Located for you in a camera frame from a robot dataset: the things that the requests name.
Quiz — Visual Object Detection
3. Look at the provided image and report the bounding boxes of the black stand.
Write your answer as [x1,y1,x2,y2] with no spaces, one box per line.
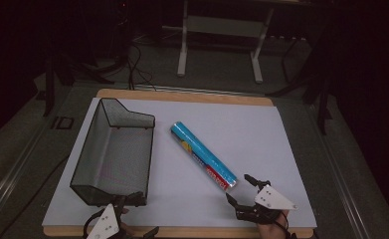
[42,19,131,118]
[265,31,335,136]

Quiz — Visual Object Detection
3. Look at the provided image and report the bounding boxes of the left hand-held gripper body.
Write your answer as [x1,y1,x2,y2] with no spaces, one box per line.
[86,195,130,239]

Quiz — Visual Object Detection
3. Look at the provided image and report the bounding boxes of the white table mat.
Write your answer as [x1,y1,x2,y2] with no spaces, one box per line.
[42,97,317,229]

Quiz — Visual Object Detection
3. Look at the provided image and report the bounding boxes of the black cable bundle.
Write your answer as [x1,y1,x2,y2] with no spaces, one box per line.
[125,41,157,92]

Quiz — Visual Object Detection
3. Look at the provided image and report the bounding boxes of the white metal stand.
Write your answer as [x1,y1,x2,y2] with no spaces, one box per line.
[176,0,276,85]

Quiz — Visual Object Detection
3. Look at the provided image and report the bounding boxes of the person's right hand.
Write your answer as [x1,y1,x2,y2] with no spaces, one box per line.
[256,209,292,239]

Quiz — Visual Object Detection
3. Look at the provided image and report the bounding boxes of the person's left hand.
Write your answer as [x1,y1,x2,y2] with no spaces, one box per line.
[119,207,137,237]

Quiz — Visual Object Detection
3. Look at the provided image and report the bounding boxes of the blue foil roll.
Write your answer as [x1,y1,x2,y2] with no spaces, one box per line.
[169,120,239,191]

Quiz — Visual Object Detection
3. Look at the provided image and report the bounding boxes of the black wire mesh basket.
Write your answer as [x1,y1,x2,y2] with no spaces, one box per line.
[70,97,156,207]

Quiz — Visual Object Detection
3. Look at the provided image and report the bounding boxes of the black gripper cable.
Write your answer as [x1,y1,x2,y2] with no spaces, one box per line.
[275,214,298,239]
[82,209,104,239]

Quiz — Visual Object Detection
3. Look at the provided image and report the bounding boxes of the black floor box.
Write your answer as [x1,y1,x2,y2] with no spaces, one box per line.
[50,116,75,130]

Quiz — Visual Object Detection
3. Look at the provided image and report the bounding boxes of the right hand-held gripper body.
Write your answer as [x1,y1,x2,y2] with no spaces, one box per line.
[235,183,299,225]

